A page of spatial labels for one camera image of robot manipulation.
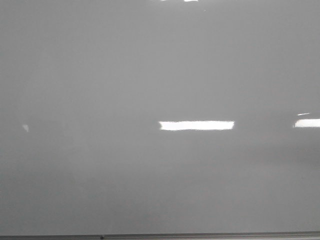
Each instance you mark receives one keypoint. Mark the white whiteboard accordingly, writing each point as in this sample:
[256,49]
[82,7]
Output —
[159,116]

